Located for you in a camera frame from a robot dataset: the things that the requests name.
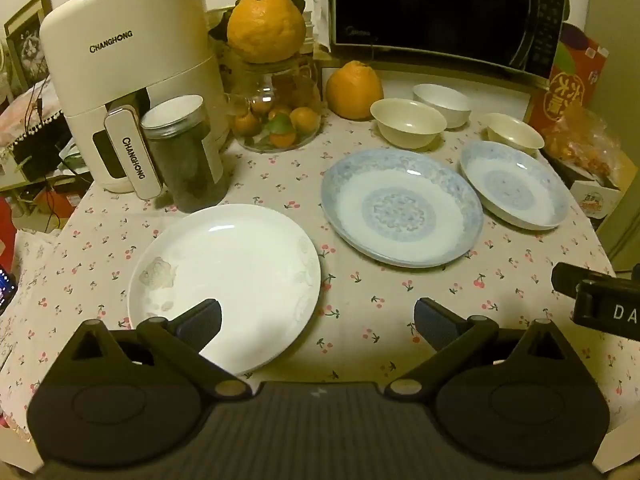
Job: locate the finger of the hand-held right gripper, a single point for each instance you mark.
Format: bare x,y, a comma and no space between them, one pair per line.
575,275

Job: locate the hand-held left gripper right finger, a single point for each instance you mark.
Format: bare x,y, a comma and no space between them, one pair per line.
432,322

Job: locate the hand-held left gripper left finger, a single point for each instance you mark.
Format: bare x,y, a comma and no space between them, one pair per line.
200,322

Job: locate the white floral print plate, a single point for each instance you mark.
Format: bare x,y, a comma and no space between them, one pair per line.
225,260

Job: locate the small blue patterned plate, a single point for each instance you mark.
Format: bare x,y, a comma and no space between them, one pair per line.
515,185

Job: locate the large blue patterned plate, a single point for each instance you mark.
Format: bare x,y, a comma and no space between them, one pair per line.
400,210

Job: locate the cream ceramic bowl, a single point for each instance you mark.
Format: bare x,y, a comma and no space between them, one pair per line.
407,122
515,135

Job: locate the white ceramic bowl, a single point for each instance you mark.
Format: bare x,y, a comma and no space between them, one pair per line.
445,102

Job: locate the cherry print tablecloth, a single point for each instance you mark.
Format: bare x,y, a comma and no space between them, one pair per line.
400,300

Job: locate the beige cabinet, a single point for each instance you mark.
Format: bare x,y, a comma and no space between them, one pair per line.
625,230

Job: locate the black and white cardboard box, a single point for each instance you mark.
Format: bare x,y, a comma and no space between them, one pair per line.
595,200

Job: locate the plastic bag of oranges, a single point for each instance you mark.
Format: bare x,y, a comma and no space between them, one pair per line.
585,145

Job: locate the jar of dark tea leaves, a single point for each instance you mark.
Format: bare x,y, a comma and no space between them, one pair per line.
190,170

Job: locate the red cardboard box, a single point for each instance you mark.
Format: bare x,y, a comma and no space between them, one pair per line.
570,85

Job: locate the smartphone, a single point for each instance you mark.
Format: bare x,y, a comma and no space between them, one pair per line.
7,287

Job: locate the glass jar of kumquats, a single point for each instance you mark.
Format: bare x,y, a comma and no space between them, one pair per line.
280,125

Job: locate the large orange citrus fruit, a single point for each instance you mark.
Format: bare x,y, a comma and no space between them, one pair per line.
355,92

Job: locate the white air fryer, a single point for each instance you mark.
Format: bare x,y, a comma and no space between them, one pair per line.
125,60

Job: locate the pink floral cloth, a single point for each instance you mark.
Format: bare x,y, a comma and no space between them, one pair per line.
25,107

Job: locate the large orange with leaves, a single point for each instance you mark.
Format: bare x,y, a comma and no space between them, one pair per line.
265,25

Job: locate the black microwave oven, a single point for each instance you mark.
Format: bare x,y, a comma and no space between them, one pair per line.
430,5

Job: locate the stack of round tins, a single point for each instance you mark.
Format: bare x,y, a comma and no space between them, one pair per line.
315,35

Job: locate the framed picture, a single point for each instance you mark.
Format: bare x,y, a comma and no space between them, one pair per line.
27,45

